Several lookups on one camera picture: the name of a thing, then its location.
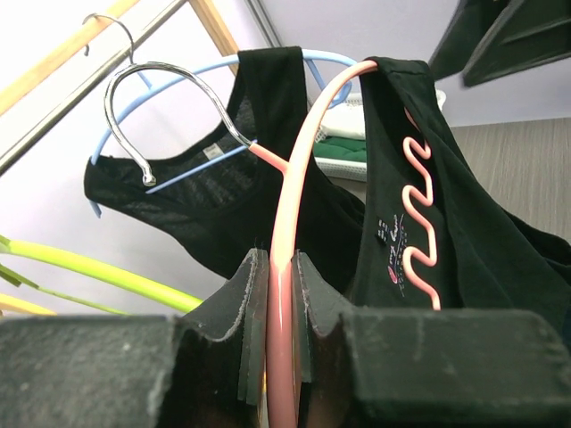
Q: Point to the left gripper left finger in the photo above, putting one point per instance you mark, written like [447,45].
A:
[200,370]

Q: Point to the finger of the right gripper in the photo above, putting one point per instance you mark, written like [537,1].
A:
[526,34]
[469,24]

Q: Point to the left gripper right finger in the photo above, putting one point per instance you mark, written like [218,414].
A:
[364,367]

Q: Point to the pink hanger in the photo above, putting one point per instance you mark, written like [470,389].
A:
[283,386]

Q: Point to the neon yellow hanger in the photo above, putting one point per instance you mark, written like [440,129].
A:
[101,271]

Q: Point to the yellow plastic hanger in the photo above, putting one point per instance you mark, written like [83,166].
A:
[12,304]

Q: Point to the black dress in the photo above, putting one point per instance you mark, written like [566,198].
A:
[487,258]

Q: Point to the light blue hanger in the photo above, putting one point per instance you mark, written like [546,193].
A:
[201,111]

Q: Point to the black tank top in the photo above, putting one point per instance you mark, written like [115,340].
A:
[329,231]

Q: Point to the folded white shirt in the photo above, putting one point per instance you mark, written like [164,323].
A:
[344,120]

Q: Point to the folded dark green shirt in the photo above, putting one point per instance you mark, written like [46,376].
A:
[339,148]

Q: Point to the white plastic basket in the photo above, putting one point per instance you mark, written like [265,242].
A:
[350,170]

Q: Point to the wooden clothes rack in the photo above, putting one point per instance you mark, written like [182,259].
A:
[205,11]

